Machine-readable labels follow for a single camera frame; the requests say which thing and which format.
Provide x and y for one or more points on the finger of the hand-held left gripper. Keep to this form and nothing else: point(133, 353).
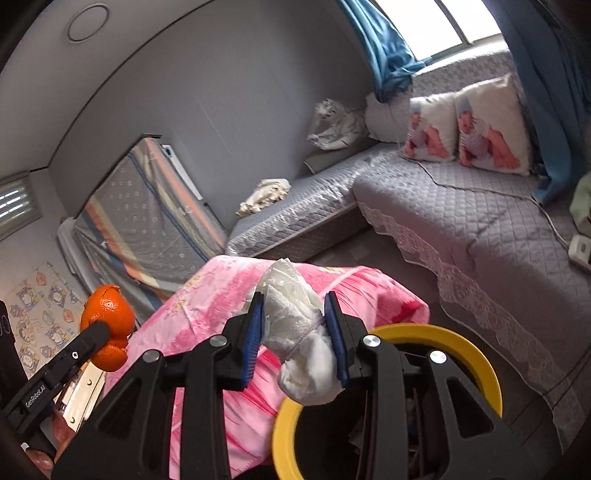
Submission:
point(85, 344)

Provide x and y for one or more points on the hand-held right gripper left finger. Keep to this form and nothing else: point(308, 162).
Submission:
point(251, 344)

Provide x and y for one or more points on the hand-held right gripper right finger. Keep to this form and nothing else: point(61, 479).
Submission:
point(335, 344)

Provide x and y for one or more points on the orange peel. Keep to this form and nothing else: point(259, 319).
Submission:
point(108, 314)

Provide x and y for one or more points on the white paper towel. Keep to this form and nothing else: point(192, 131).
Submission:
point(295, 314)

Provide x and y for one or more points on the yellow-rimmed black bin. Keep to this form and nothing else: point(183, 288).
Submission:
point(480, 360)

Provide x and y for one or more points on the person's left hand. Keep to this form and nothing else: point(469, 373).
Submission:
point(63, 434)

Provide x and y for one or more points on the white TV cabinet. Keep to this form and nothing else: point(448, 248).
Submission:
point(87, 392)

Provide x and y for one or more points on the pink floral blanket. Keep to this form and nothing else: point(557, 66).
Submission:
point(207, 300)

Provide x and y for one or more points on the grey hanging garment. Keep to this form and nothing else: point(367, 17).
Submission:
point(69, 249)

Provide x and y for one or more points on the striped cloth-covered wardrobe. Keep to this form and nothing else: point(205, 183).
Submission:
point(138, 221)

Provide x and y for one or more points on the beige crumpled cloth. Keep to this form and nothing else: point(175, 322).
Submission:
point(263, 196)

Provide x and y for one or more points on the small window blind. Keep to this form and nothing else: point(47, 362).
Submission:
point(16, 203)

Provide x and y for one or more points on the grey bolster cushion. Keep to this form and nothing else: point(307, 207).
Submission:
point(332, 159)

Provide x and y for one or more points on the grey quilted sofa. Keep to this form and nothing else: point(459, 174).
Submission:
point(485, 221)

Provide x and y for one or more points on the white tiger plush toy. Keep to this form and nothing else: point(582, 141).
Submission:
point(339, 124)

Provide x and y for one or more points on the plain white pillow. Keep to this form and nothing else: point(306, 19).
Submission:
point(385, 117)

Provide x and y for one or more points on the baby print pillow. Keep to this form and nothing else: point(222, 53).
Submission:
point(491, 129)
point(431, 129)

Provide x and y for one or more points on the white power strip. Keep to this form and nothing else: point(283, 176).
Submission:
point(581, 251)

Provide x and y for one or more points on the pale green cloth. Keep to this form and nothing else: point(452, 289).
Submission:
point(582, 201)

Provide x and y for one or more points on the blue curtain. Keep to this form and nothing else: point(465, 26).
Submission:
point(383, 50)
point(549, 92)

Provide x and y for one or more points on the round ceiling lamp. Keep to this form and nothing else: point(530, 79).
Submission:
point(87, 23)

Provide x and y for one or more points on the large window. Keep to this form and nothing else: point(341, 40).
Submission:
point(438, 27)

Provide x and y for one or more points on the cartoon print wall mat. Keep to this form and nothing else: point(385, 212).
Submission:
point(41, 314)

